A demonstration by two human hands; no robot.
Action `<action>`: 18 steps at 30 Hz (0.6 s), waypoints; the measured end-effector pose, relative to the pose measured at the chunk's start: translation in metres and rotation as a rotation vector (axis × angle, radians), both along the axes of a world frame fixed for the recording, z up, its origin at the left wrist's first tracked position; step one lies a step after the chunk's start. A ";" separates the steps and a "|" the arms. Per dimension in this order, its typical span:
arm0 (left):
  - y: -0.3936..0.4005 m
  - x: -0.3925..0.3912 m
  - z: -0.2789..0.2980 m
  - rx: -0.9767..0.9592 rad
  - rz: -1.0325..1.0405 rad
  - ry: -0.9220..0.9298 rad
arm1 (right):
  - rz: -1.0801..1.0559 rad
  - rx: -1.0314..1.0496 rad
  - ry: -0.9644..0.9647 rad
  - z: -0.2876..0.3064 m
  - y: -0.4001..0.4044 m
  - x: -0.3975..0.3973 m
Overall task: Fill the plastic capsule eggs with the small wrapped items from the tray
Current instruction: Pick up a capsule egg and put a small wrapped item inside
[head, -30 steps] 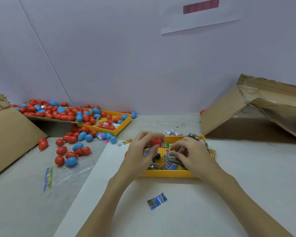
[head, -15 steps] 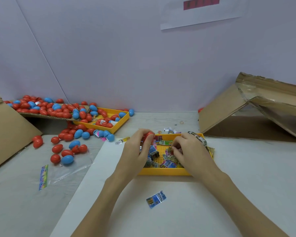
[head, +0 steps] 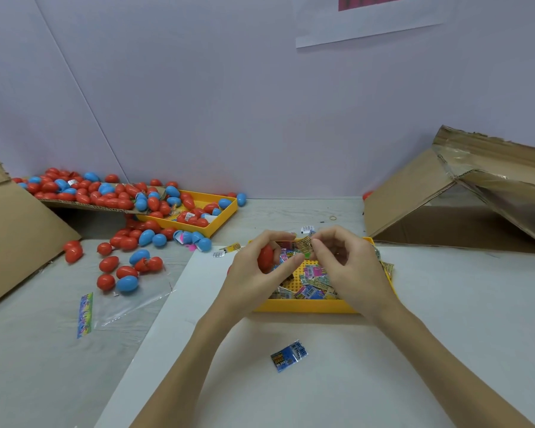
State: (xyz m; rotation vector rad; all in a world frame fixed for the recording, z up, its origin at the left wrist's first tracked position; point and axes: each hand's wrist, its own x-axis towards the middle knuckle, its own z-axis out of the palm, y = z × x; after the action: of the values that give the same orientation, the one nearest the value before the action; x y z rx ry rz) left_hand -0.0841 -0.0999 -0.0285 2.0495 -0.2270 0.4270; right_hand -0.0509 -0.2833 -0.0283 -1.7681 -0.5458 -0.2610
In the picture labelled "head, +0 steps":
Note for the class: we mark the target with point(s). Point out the clear bag with coloured label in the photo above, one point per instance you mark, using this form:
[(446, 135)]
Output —
[(125, 307)]

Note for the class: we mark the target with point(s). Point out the blue packet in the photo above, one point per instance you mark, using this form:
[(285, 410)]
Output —
[(288, 355)]

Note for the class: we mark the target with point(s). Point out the person's left hand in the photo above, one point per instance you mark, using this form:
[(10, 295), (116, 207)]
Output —
[(245, 285)]

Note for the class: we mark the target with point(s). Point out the white paper sign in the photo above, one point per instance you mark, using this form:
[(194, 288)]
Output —
[(374, 22)]

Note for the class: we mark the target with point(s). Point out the pile of plastic eggs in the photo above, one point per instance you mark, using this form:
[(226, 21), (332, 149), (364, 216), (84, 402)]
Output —
[(125, 198)]

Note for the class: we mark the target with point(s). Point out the yellow tray under eggs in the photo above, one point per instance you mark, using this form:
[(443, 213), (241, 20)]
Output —
[(223, 214)]

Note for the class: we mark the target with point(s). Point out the tall brown cardboard box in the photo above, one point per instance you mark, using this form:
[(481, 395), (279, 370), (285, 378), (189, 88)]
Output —
[(13, 240)]

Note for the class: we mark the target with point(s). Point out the torn flattened cardboard box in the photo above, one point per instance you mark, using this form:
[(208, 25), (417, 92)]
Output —
[(406, 187)]

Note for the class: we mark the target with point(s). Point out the person's right hand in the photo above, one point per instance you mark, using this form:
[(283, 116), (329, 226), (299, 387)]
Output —
[(357, 276)]

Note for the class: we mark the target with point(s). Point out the person's right forearm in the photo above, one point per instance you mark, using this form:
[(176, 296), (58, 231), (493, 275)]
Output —
[(450, 370)]

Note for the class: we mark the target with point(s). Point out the brown cardboard sheet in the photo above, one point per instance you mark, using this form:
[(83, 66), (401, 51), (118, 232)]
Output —
[(80, 203)]

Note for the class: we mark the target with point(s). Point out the yellow plastic tray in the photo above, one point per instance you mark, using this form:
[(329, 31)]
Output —
[(290, 306)]

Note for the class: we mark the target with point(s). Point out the yellow label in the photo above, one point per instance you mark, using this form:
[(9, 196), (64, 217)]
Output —
[(388, 270)]

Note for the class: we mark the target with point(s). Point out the single red plastic egg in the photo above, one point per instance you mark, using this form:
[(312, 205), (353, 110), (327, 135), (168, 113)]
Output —
[(266, 257)]

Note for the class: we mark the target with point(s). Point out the person's left forearm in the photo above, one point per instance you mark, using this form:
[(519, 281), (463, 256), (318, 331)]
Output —
[(187, 374)]

